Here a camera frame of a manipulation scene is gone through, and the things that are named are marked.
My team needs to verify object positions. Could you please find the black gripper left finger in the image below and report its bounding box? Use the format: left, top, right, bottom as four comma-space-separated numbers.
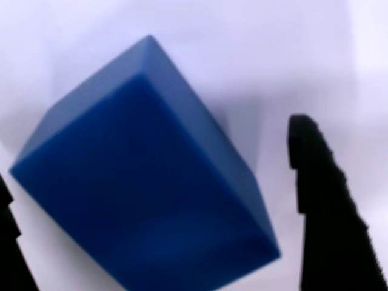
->
0, 174, 41, 291

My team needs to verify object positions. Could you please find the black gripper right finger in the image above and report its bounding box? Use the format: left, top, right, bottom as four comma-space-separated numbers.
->
286, 113, 388, 291

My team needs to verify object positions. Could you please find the blue block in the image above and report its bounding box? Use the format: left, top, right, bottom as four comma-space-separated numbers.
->
8, 34, 282, 291

